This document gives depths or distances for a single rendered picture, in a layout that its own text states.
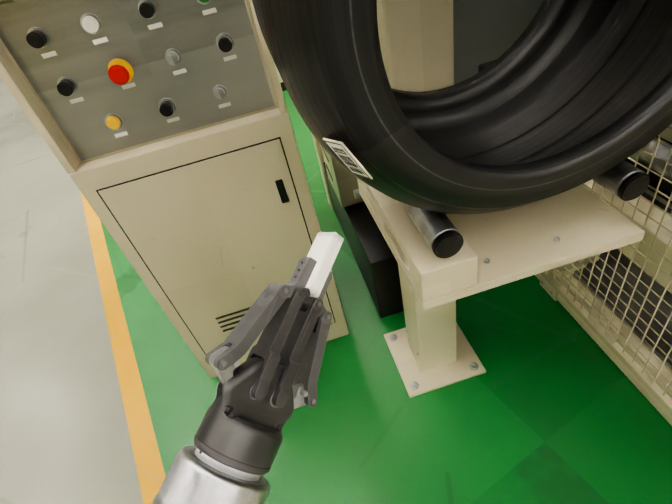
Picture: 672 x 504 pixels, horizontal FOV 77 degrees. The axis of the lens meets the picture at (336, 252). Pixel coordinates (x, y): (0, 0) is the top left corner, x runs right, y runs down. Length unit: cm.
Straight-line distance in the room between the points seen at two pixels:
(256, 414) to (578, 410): 122
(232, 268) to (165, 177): 35
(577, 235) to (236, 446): 60
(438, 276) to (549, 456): 90
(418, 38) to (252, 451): 72
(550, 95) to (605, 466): 100
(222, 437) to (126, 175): 88
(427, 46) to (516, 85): 18
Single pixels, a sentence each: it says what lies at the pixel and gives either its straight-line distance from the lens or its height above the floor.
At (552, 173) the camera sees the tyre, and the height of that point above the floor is 98.
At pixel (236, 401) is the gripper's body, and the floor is 98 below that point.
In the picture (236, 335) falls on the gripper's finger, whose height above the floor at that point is 101.
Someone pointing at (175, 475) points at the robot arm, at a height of 96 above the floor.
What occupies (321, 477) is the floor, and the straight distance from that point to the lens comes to 143.
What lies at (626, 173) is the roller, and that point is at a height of 92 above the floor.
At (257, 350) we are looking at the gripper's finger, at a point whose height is 98.
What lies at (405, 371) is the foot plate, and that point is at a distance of 153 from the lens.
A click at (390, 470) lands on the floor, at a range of 140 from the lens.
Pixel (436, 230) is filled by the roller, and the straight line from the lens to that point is 60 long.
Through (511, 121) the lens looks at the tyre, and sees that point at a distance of 85.
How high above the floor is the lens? 130
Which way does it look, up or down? 40 degrees down
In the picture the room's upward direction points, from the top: 14 degrees counter-clockwise
